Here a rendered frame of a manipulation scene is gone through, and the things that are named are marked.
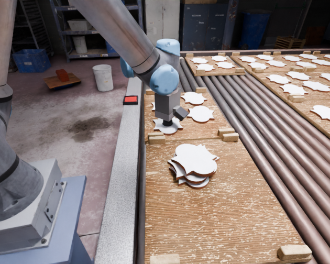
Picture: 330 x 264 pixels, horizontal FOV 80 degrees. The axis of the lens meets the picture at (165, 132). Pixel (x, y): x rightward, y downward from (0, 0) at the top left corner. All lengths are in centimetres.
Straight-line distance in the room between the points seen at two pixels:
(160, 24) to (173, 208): 499
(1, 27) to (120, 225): 51
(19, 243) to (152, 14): 503
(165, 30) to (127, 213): 502
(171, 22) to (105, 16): 495
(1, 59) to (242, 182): 67
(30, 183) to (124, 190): 23
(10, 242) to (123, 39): 53
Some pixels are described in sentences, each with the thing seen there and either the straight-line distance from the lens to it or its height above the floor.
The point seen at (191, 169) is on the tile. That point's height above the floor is 99.
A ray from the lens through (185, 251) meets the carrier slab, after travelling 49.
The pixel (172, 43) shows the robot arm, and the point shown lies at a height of 126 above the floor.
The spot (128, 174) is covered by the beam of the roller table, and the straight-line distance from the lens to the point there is 65.
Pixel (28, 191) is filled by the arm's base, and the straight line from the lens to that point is 57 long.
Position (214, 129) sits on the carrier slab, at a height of 94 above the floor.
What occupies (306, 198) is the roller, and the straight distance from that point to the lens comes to 70.
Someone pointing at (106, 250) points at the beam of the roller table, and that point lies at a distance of 53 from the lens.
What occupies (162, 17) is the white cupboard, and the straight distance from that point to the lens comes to 530.
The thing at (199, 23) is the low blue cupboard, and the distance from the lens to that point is 558.
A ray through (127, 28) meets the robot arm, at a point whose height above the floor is 133.
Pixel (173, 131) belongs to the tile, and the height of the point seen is 95.
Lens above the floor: 139
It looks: 36 degrees down
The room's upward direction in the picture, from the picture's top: straight up
